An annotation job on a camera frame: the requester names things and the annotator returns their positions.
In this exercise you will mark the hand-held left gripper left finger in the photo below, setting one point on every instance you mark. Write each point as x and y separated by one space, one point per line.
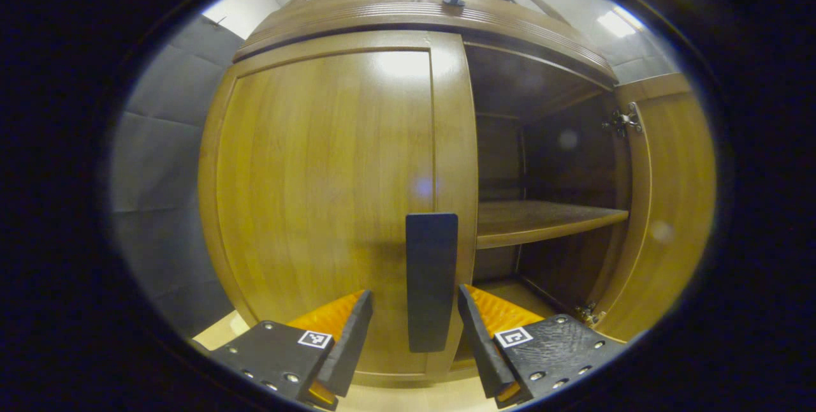
350 348

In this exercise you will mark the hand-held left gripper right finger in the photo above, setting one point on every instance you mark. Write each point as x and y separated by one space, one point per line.
481 348

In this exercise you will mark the wooden shoe cabinet door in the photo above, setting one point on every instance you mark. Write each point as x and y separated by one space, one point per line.
676 195
319 176

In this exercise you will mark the wooden double-door shoe cabinet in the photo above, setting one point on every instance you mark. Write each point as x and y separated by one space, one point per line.
561 163

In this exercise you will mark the metal door hinge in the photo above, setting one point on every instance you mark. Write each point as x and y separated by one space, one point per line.
588 315
623 120

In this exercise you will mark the wooden cabinet inner shelf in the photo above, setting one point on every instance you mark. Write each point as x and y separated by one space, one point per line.
542 220

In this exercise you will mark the wooden cabinet drawer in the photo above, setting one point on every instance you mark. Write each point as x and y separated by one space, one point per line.
382 16

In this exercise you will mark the small ceiling light panel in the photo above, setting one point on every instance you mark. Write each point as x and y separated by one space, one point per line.
617 22

